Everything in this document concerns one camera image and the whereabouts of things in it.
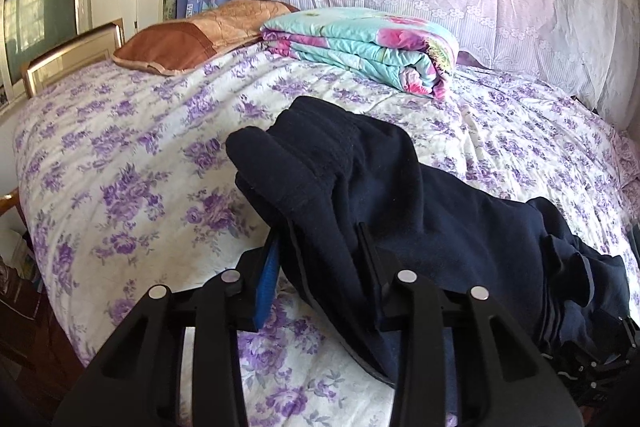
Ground dark navy blue pants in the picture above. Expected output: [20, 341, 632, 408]
[226, 96, 630, 383]

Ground purple floral bed quilt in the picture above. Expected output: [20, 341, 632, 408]
[13, 41, 640, 427]

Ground wooden chair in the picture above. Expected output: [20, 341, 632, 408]
[0, 188, 27, 227]

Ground folded teal pink floral blanket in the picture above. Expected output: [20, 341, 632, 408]
[260, 8, 460, 100]

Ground brown satin pillow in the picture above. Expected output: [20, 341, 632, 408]
[112, 0, 297, 76]

